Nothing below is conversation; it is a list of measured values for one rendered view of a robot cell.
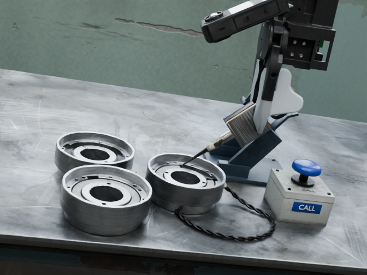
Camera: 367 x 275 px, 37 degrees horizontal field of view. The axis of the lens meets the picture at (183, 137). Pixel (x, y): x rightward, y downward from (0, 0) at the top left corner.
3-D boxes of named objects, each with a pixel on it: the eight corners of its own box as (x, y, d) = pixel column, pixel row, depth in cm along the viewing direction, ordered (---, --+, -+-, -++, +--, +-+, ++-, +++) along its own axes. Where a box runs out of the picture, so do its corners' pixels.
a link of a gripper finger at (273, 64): (275, 103, 69) (288, 33, 67) (263, 101, 68) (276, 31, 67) (267, 97, 73) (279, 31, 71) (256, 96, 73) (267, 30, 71)
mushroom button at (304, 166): (289, 200, 73) (299, 166, 71) (280, 186, 76) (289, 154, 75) (317, 203, 74) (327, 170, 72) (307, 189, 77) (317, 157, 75)
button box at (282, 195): (277, 221, 72) (286, 189, 70) (263, 196, 78) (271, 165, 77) (333, 227, 73) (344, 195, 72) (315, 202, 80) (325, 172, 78)
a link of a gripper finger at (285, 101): (299, 142, 71) (312, 72, 69) (254, 136, 71) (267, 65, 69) (292, 137, 74) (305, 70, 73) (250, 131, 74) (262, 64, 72)
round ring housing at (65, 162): (38, 177, 71) (41, 148, 69) (74, 150, 80) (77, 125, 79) (112, 199, 69) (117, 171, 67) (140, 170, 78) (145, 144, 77)
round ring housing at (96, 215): (161, 232, 64) (168, 202, 62) (77, 245, 58) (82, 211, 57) (123, 190, 72) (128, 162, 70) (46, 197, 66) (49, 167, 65)
